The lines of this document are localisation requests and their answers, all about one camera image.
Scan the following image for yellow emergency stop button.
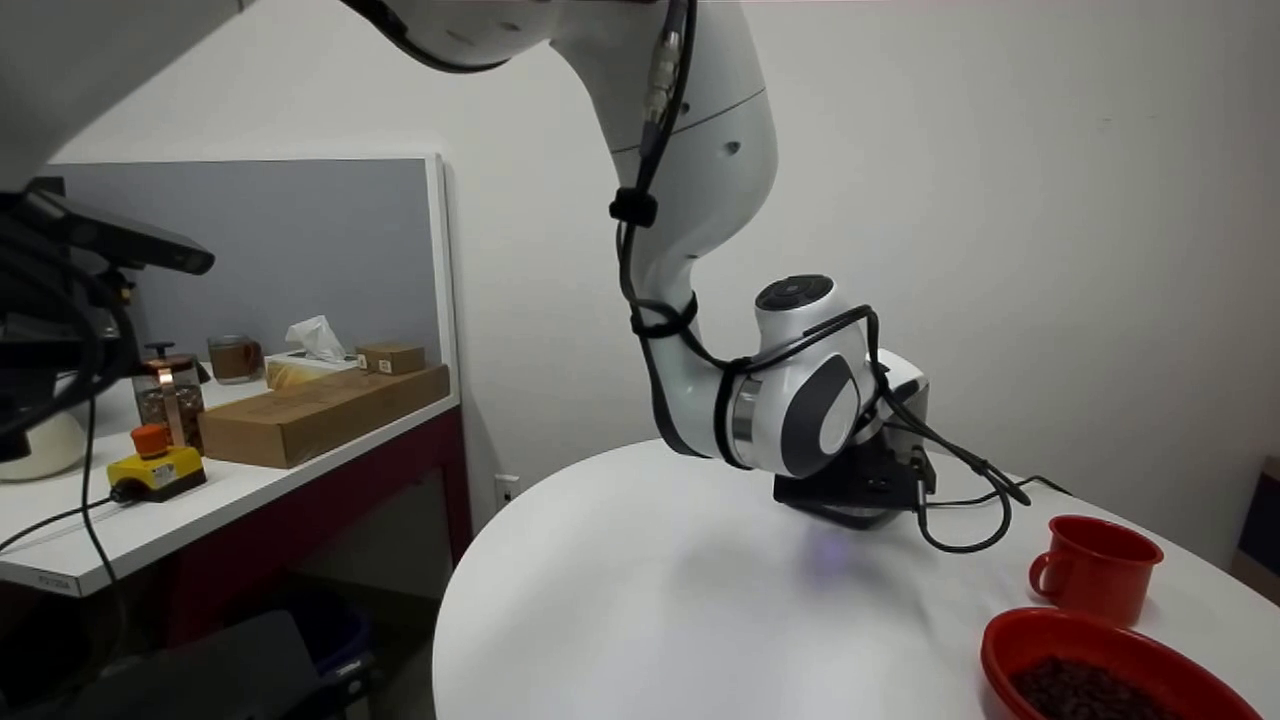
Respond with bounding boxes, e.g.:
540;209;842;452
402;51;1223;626
107;426;204;505

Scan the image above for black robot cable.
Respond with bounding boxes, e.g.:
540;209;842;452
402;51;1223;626
604;0;1071;561

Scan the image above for black camera on stand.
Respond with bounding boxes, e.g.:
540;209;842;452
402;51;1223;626
0;176;216;462

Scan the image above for white tissue box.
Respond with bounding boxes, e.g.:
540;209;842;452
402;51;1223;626
265;315;362;394

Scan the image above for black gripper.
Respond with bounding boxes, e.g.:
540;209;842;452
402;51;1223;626
772;354;938;527

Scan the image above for red plastic cup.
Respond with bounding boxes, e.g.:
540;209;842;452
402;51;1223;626
1027;515;1166;630

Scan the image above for white side desk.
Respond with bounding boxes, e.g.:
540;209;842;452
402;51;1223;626
0;398;471;644

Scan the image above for white round pedestal table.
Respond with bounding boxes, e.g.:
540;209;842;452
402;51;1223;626
428;435;1280;720

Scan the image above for red bowl with beans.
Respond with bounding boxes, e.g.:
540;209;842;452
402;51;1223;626
981;609;1262;720

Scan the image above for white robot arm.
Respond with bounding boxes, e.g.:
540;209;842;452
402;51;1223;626
345;0;934;527

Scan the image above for cardboard box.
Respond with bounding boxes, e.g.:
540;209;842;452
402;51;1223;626
199;363;452;470

